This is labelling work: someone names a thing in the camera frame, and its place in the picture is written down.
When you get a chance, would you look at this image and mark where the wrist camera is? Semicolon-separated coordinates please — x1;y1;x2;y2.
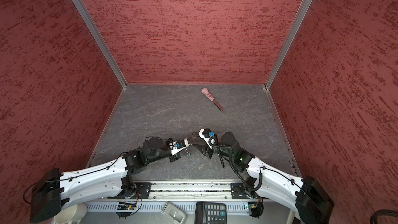
199;128;217;149
166;139;189;156

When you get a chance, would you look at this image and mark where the pink handled knife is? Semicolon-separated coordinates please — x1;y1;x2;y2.
201;88;224;112

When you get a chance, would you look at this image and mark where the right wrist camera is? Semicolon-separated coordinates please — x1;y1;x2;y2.
199;128;217;149

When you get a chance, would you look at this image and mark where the white mug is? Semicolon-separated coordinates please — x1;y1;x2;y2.
54;203;88;224

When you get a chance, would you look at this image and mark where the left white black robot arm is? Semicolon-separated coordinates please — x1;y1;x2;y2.
29;136;189;224

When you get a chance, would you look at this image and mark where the right aluminium corner post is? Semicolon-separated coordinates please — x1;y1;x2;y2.
265;0;313;90

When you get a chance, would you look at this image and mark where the aluminium corner post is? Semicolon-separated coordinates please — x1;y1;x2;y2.
72;0;128;90
265;0;313;90

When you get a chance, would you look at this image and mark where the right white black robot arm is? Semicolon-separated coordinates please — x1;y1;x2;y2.
199;129;335;224

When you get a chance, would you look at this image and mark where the grey plastic device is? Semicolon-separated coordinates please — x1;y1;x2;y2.
161;202;188;224

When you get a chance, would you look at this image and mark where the left aluminium corner post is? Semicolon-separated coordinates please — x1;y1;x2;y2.
72;0;128;90

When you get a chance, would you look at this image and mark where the aluminium front rail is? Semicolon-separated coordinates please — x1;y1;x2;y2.
63;179;312;202

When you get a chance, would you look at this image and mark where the black cable coil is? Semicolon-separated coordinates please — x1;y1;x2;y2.
369;209;398;224

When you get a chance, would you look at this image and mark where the black calculator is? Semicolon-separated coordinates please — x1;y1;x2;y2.
194;202;227;224

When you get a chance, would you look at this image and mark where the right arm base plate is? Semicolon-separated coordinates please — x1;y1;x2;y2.
230;183;269;202

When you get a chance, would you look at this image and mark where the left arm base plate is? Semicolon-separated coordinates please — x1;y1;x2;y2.
108;182;152;199

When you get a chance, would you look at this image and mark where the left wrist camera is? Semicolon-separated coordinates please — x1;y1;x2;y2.
166;139;189;156

